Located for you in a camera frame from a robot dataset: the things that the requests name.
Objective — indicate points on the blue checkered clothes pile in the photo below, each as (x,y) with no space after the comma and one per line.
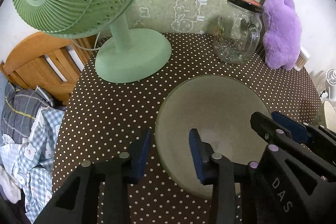
(30,125)

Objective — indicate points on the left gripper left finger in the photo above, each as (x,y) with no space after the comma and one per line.
(128,168)

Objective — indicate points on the glass jar black lid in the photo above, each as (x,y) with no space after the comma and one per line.
(238,30)

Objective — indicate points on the white small fan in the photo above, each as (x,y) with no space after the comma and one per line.
(330,86)

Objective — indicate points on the green desk fan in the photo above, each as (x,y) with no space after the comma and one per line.
(129,55)

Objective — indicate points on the pale green large bowl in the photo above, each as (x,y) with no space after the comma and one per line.
(329,116)

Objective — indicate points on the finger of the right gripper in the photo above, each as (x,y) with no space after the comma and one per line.
(274,133)
(315,137)

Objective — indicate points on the grey-green ceramic bowl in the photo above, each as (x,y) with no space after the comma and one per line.
(220,108)

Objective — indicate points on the wooden chair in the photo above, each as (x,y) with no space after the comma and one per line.
(51,63)

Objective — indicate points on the purple plush toy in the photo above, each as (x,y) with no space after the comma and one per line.
(282,37)

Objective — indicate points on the cotton swab container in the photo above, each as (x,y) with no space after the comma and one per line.
(303,58)

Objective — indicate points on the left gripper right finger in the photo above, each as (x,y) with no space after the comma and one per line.
(216,170)

